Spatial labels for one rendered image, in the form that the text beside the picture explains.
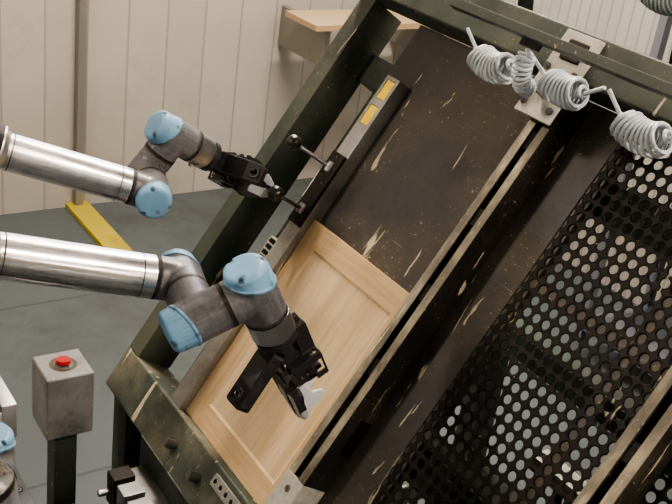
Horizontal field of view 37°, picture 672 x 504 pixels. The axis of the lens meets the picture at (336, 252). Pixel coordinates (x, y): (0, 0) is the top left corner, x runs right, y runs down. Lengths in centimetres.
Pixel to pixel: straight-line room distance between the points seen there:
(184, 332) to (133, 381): 110
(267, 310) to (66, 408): 111
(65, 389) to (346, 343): 75
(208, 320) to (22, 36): 384
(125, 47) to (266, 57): 86
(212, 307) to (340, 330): 71
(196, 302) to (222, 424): 87
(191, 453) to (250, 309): 89
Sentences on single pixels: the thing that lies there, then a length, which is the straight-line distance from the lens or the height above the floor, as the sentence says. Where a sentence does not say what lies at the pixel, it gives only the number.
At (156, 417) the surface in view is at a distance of 256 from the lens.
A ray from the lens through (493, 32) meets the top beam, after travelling 223.
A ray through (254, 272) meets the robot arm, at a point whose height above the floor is 164.
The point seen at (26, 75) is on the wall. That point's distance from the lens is 537.
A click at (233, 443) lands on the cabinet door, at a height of 93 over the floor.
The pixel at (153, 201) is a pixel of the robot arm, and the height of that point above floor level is 151.
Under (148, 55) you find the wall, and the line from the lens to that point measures 557.
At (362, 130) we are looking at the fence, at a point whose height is 158.
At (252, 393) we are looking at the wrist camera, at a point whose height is 141.
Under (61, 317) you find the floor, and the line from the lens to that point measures 465.
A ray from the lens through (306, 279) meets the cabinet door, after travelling 237.
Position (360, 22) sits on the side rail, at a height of 178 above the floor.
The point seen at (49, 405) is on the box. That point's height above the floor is 86.
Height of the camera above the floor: 236
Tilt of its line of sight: 26 degrees down
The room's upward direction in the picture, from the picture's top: 8 degrees clockwise
